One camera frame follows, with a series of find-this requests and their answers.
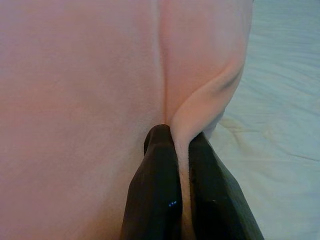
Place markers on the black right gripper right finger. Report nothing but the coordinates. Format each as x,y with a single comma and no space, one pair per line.
217,205

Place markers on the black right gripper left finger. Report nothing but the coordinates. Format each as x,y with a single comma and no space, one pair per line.
152,200

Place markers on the pink plush pillow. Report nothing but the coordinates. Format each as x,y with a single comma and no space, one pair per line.
75,100

